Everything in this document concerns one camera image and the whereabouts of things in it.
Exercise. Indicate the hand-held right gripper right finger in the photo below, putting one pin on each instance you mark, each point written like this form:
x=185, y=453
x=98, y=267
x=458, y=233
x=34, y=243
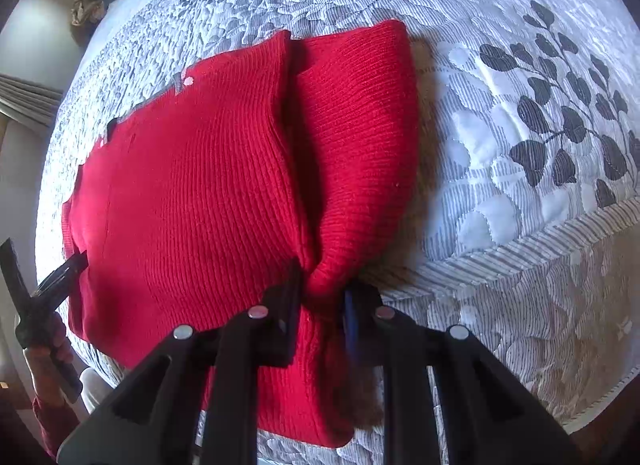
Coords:
x=352, y=332

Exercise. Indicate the person's left forearm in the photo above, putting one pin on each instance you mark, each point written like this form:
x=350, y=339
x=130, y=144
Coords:
x=52, y=425

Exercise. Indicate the red knitted sweater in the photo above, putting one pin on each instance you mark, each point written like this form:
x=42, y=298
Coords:
x=200, y=195

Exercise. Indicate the camouflage cloth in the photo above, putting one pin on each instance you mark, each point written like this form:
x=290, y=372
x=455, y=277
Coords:
x=87, y=7

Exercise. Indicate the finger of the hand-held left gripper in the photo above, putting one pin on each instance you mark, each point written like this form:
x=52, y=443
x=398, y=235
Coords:
x=67, y=272

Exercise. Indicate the person's left hand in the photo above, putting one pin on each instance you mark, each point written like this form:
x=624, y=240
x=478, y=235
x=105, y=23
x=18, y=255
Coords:
x=47, y=370

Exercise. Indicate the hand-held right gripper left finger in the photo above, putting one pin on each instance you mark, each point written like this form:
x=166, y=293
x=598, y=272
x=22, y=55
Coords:
x=285, y=327

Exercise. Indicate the beige curtain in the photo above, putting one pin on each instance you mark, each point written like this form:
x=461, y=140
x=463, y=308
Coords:
x=27, y=102

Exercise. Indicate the grey leaf-print quilted bedspread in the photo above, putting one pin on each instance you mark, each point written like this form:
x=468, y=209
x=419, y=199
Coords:
x=500, y=195

